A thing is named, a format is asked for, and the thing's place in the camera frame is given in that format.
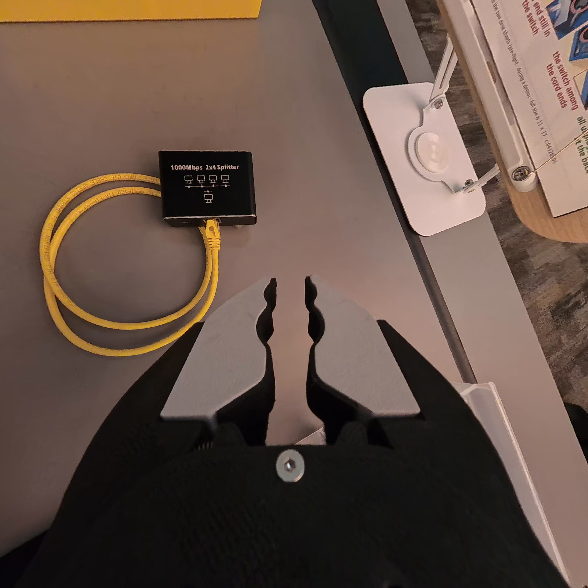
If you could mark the black ethernet splitter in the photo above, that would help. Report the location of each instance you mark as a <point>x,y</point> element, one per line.
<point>206,195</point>

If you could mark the yellow plastic bin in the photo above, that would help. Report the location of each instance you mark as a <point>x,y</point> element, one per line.
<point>128,9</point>

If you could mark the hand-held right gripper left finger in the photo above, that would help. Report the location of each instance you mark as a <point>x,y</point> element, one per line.
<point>220,358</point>

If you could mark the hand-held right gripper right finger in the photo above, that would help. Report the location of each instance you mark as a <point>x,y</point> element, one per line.
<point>358,363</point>

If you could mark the printed instruction sheet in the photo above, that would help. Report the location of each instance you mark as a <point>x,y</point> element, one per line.
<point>546,151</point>

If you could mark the white metal stand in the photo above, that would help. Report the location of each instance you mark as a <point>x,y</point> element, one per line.
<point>395,151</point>

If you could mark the wooden board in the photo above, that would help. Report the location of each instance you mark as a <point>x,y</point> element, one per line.
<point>542,225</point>

